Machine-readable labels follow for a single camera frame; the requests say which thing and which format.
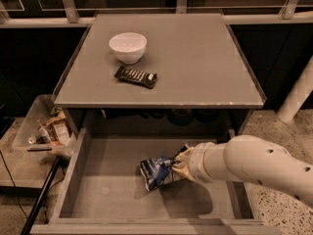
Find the grey cabinet with top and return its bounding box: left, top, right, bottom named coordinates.
left=54, top=14, right=265, bottom=141

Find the blue chip bag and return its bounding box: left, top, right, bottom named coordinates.
left=140, top=144, right=190, bottom=191

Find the brown snack packet in bin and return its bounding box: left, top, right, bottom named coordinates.
left=47, top=112, right=71, bottom=146

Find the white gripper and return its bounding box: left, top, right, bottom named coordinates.
left=172, top=142, right=214, bottom=183

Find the black cable on floor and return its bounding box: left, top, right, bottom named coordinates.
left=0, top=151, right=29, bottom=220

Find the white ceramic bowl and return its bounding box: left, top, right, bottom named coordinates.
left=109, top=32, right=148, bottom=64

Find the black snack bar wrapper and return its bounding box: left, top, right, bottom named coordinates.
left=114, top=67, right=157, bottom=89

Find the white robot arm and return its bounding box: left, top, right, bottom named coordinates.
left=172, top=135, right=313, bottom=208

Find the black pole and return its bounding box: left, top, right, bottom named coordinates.
left=20, top=156, right=62, bottom=235

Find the metal railing frame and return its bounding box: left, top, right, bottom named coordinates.
left=0, top=0, right=313, bottom=27

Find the clear plastic storage bin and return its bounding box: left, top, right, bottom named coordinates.
left=12, top=94, right=76, bottom=162

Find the open grey top drawer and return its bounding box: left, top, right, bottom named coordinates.
left=30, top=132, right=280, bottom=235

